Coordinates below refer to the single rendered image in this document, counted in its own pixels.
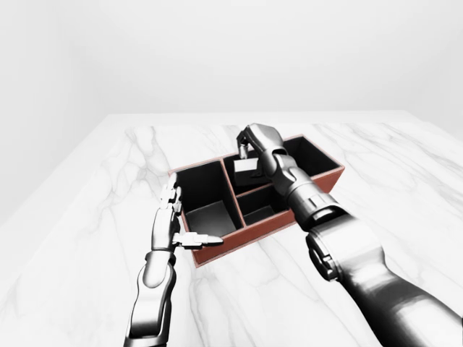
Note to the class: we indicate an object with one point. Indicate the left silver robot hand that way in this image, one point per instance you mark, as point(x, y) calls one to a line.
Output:
point(163, 227)

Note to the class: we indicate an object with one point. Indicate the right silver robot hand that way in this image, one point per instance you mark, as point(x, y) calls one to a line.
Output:
point(262, 135)

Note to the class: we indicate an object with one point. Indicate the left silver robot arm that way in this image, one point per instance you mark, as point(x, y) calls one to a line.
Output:
point(152, 296)

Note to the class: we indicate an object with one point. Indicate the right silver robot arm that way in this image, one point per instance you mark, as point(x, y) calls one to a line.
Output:
point(336, 246)

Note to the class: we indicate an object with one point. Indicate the red-brown desk caddy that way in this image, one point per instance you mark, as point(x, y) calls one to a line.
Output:
point(217, 202)

